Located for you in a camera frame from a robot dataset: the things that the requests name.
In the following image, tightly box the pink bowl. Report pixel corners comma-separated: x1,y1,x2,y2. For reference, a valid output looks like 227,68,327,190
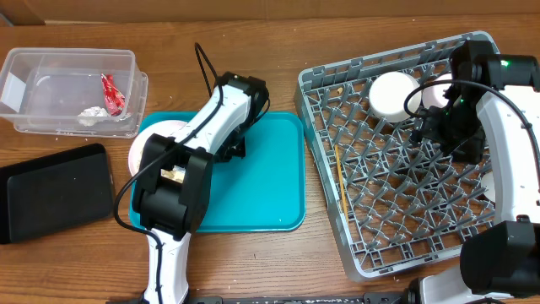
422,84,451,108

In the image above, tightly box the pink round plate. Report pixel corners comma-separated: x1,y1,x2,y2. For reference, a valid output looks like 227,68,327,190
128,120,186,176

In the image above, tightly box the white bowl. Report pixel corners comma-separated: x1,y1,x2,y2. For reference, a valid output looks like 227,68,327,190
369,72,419,123

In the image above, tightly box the wooden chopstick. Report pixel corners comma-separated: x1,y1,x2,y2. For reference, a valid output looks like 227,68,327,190
334,144,348,221

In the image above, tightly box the red snack wrapper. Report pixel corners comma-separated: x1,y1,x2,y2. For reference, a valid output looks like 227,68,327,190
101,74,125,117

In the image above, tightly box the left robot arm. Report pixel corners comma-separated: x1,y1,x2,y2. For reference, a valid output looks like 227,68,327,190
132,72,269,303

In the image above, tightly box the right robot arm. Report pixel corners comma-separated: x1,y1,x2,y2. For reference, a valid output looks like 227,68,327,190
402,41,539,303

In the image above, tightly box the grey dishwasher rack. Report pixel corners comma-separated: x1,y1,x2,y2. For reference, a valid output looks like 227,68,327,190
294,31,502,281

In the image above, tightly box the teal serving tray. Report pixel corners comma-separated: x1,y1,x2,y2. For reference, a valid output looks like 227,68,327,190
128,111,307,233

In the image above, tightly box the white cup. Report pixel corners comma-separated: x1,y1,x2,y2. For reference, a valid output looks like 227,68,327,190
481,171,496,202

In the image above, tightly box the pile of peanut shells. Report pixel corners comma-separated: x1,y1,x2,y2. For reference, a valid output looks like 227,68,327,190
161,166,186,183

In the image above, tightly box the black plastic tray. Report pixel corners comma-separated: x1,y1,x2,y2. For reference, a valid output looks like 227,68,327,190
1,144,113,244

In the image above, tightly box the clear plastic bin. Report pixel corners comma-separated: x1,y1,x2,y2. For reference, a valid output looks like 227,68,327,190
1,47,149,138

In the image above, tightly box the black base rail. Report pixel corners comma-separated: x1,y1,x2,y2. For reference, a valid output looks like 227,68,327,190
186,289,421,304

